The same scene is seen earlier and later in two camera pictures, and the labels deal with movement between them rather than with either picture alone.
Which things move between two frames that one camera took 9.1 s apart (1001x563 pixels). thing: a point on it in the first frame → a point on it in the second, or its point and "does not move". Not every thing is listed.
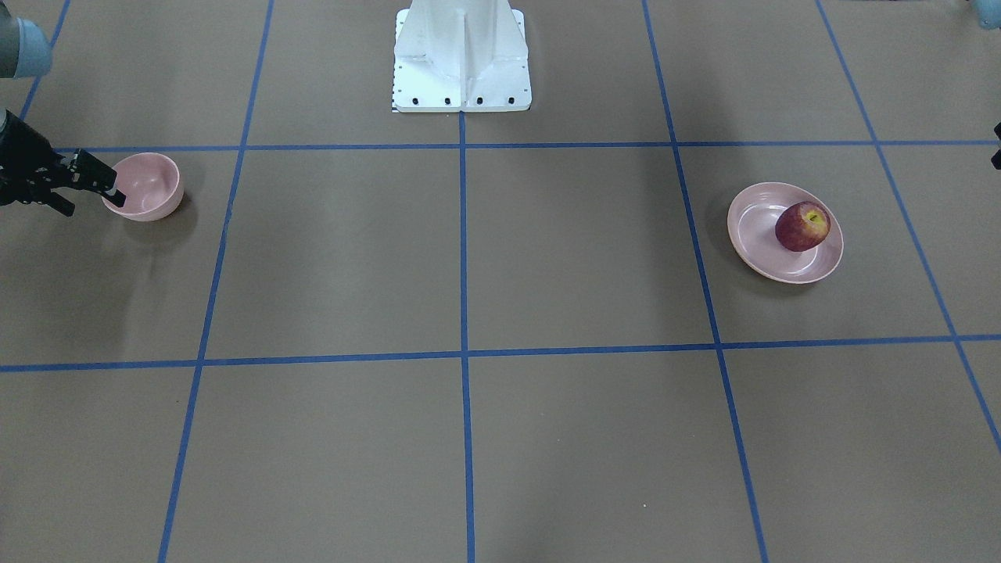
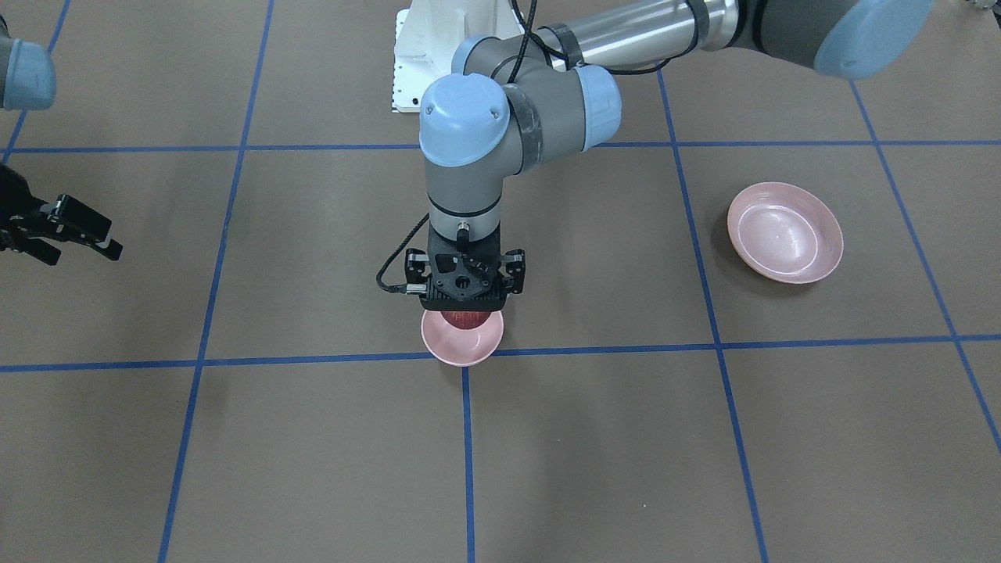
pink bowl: (152, 187) → (461, 347)
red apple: (801, 224) → (466, 320)
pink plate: (752, 233) does not move
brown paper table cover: (372, 335) does not move
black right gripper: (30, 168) → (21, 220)
